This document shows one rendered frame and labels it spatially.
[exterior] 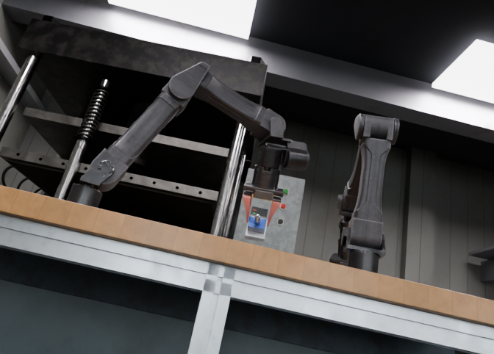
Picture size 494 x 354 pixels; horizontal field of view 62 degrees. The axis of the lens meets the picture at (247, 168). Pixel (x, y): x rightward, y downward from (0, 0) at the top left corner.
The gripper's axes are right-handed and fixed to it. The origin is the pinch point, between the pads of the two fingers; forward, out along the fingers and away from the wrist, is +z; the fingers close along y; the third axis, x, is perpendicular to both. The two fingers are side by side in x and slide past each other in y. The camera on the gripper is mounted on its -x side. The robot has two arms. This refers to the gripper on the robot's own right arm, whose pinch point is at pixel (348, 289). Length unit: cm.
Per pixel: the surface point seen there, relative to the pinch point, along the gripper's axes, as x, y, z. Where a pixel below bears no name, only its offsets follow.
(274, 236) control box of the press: -70, 46, 5
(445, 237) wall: -381, -45, 62
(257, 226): 23.4, 18.9, -20.7
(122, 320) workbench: 39, 48, 2
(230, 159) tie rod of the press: -64, 68, -33
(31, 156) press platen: -29, 159, -32
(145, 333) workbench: 38, 42, 5
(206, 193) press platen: -59, 78, -16
